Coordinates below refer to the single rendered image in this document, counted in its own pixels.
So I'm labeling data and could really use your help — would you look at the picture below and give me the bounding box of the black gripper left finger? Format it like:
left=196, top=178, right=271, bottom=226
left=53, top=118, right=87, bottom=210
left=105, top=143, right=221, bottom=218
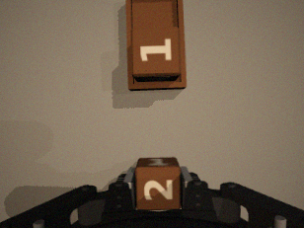
left=0, top=168, right=137, bottom=228

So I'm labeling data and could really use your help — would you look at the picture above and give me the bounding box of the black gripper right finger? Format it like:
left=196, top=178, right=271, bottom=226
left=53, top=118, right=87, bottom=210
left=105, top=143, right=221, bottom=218
left=180, top=167, right=304, bottom=228

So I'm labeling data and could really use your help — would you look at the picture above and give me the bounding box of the brown rectangular tray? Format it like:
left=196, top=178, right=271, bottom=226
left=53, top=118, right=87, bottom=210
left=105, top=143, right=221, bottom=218
left=125, top=0, right=187, bottom=91

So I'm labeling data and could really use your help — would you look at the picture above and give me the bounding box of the brown calendar cube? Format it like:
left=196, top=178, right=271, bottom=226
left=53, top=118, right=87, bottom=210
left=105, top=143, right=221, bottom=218
left=130, top=27, right=182, bottom=82
left=135, top=157, right=181, bottom=210

